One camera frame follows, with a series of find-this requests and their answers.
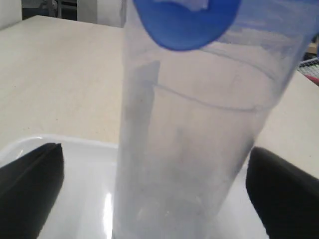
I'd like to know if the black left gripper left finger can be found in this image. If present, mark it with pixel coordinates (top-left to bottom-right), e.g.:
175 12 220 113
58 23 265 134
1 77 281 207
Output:
0 143 64 239

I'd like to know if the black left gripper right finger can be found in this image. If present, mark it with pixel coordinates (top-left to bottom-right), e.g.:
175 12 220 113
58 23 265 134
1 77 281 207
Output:
245 147 319 239

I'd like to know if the clear plastic container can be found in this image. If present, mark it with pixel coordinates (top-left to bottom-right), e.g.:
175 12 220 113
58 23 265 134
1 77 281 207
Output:
113 0 319 239

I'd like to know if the blue container lid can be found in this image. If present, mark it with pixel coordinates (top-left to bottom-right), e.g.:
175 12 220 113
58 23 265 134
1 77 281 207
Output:
133 0 241 51

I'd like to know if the white plastic tray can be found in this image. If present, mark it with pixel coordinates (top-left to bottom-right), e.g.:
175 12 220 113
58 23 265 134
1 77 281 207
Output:
0 134 267 239

